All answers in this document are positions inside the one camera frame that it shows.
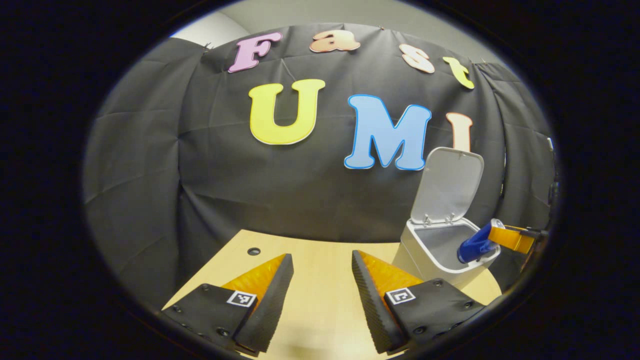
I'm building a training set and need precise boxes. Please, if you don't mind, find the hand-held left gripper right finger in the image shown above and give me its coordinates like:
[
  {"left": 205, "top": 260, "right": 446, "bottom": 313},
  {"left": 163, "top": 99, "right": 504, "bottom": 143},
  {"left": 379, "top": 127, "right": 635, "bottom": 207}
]
[{"left": 351, "top": 250, "right": 486, "bottom": 355}]

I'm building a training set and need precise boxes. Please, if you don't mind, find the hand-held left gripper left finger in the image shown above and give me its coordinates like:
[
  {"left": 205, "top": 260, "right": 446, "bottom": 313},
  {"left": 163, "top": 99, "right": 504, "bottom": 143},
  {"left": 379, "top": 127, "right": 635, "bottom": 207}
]
[{"left": 162, "top": 252, "right": 295, "bottom": 357}]

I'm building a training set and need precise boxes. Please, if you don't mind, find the blue pop can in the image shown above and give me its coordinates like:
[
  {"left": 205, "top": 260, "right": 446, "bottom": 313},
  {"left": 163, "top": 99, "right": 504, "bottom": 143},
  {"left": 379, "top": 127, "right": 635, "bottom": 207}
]
[{"left": 457, "top": 218, "right": 507, "bottom": 265}]

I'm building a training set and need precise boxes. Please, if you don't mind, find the white desktop garbage bin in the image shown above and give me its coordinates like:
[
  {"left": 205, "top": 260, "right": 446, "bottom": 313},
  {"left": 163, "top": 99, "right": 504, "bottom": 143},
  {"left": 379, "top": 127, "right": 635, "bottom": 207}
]
[{"left": 391, "top": 146, "right": 502, "bottom": 291}]

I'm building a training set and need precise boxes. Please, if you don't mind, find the wooden desktop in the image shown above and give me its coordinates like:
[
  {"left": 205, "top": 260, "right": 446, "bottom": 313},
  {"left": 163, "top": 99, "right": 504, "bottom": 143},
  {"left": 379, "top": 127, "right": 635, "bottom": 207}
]
[{"left": 162, "top": 229, "right": 503, "bottom": 360}]

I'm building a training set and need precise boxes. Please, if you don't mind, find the black backdrop cloth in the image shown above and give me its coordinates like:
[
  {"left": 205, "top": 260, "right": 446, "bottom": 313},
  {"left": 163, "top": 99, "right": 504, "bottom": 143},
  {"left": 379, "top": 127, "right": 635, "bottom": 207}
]
[{"left": 82, "top": 22, "right": 558, "bottom": 311}]

